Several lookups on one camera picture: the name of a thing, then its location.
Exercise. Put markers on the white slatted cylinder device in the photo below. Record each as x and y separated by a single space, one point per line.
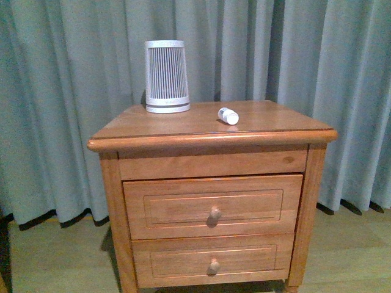
166 77

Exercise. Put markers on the wooden nightstand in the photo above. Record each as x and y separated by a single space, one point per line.
269 139

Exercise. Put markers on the wooden drawer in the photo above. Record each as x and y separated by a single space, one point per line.
212 206
212 260

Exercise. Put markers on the white medicine bottle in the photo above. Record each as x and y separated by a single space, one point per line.
228 116

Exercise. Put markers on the grey curtain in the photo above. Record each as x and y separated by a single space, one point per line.
70 67

